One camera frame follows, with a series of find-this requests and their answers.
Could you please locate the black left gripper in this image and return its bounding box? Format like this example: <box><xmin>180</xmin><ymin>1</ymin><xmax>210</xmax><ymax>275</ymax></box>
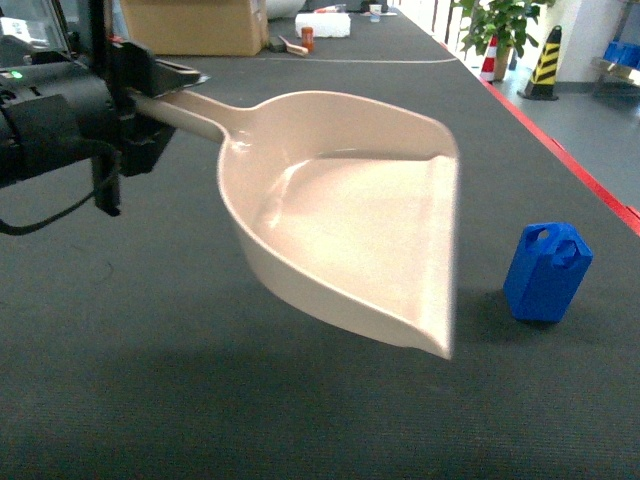
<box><xmin>89</xmin><ymin>0</ymin><xmax>201</xmax><ymax>216</ymax></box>

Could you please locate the beige plastic dustpan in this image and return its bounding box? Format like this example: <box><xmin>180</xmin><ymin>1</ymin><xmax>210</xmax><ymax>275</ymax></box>
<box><xmin>134</xmin><ymin>91</ymin><xmax>460</xmax><ymax>359</ymax></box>

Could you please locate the blue plastic part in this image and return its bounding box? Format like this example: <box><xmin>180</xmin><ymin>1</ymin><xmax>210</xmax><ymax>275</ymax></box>
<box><xmin>503</xmin><ymin>222</ymin><xmax>593</xmax><ymax>323</ymax></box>

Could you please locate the steel shelf rack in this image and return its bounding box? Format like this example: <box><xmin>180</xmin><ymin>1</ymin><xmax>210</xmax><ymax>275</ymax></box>
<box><xmin>592</xmin><ymin>1</ymin><xmax>639</xmax><ymax>97</ymax></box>

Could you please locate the cardboard box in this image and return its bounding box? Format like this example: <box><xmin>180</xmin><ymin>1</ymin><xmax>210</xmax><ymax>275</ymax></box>
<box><xmin>120</xmin><ymin>0</ymin><xmax>269</xmax><ymax>56</ymax></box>

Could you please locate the wooden hand brush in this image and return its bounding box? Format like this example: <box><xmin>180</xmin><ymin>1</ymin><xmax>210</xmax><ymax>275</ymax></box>
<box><xmin>278</xmin><ymin>35</ymin><xmax>309</xmax><ymax>58</ymax></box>

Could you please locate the orange can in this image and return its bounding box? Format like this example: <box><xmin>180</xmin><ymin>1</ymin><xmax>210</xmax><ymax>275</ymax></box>
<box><xmin>300</xmin><ymin>26</ymin><xmax>314</xmax><ymax>53</ymax></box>

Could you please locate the white foam block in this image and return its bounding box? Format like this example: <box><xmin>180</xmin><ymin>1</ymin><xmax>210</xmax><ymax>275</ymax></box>
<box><xmin>295</xmin><ymin>13</ymin><xmax>351</xmax><ymax>38</ymax></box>

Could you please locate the paper cup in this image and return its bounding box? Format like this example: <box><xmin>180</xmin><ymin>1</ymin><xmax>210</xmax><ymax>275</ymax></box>
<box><xmin>369</xmin><ymin>4</ymin><xmax>382</xmax><ymax>23</ymax></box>

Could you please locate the red white traffic cone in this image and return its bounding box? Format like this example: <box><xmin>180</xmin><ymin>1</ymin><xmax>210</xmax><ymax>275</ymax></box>
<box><xmin>480</xmin><ymin>35</ymin><xmax>498</xmax><ymax>84</ymax></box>

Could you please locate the green potted plant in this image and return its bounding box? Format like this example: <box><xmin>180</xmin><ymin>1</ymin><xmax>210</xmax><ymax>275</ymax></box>
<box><xmin>452</xmin><ymin>0</ymin><xmax>556</xmax><ymax>82</ymax></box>

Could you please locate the yellow black traffic cone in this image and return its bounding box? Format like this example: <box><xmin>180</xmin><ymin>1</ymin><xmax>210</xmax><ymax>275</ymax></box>
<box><xmin>517</xmin><ymin>25</ymin><xmax>562</xmax><ymax>101</ymax></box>

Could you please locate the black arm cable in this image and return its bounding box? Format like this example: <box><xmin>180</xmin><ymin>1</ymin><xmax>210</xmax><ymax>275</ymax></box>
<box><xmin>0</xmin><ymin>139</ymin><xmax>124</xmax><ymax>237</ymax></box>

